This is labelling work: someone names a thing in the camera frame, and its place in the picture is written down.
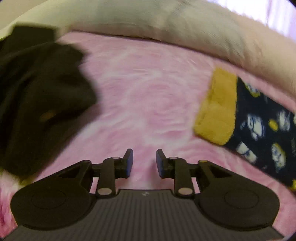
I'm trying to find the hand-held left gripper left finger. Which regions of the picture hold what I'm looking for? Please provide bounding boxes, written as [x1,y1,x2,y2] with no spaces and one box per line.
[58,148,134,199]

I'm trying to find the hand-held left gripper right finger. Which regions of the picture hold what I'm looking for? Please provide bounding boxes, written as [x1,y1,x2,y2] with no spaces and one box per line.
[156,149,232,199]

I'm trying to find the navy printed fleece pajama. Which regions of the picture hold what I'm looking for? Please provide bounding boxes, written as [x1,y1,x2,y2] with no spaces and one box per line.
[194,67,296,192]

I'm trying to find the pink rose blanket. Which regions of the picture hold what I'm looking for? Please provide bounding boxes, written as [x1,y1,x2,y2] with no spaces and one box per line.
[0,31,296,235]

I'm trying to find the black garment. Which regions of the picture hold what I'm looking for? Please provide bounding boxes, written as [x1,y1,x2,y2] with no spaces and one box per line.
[0,23,98,184]

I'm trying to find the pink sheer curtain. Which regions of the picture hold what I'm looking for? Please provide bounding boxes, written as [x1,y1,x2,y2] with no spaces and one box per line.
[209,0,296,39]

